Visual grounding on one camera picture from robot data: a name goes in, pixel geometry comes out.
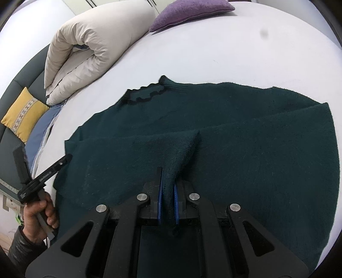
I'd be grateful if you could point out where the purple pillow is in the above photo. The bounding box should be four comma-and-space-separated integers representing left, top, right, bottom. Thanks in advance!
149, 0, 236, 33

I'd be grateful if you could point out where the blue pillow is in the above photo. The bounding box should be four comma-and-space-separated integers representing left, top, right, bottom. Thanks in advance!
25, 104, 65, 174

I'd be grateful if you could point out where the grey padded headboard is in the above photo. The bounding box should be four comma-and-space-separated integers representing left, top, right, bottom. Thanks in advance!
0, 44, 51, 194

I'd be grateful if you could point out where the white wall socket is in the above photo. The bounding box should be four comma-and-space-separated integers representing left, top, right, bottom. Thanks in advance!
3, 196, 20, 211

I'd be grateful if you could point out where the yellow patterned cushion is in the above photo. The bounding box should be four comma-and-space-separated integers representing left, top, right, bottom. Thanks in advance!
1, 87, 50, 144

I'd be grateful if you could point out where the person's left forearm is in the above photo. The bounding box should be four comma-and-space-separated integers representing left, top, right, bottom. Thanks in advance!
7, 226, 49, 273

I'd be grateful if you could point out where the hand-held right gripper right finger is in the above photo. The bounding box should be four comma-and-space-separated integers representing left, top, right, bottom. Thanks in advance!
174, 179, 312, 278

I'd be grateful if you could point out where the person's left hand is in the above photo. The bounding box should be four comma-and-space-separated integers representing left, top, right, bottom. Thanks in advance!
23, 191, 60, 245

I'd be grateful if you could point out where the dark green knit sweater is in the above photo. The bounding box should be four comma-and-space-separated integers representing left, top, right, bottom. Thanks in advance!
52, 75, 338, 278

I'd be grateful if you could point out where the rolled beige duvet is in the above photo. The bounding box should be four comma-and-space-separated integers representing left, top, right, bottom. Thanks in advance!
43, 0, 157, 105

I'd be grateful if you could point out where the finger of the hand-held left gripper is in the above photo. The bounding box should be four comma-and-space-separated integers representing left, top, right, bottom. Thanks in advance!
52, 153, 73, 174

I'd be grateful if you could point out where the bed with white sheet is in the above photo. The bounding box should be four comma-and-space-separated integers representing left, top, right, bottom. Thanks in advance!
31, 0, 342, 241

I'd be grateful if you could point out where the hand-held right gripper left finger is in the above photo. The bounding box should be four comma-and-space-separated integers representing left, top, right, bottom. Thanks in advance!
25, 167, 164, 278

